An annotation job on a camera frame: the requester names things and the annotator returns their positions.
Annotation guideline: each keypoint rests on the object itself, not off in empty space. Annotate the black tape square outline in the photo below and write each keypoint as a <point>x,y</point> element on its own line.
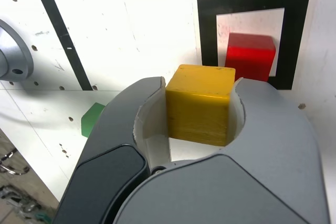
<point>207,37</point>

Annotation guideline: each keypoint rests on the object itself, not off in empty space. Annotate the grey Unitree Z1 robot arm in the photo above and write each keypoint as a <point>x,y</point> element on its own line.
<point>13,56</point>

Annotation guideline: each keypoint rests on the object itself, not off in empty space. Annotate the green cube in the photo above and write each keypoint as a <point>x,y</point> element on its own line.
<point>90,121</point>

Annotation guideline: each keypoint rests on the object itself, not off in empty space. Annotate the yellow cube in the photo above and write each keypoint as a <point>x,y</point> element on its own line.
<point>199,108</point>

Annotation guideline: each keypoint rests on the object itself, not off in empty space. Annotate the red cube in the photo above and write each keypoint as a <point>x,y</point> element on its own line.
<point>249,56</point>

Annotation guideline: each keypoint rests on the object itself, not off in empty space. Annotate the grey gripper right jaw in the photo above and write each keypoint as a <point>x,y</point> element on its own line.
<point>262,169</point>

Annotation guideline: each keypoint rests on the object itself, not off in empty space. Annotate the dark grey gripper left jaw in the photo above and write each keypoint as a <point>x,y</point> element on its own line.
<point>110,155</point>

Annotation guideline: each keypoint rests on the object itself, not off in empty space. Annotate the black tape strip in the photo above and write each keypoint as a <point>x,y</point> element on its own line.
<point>63,35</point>

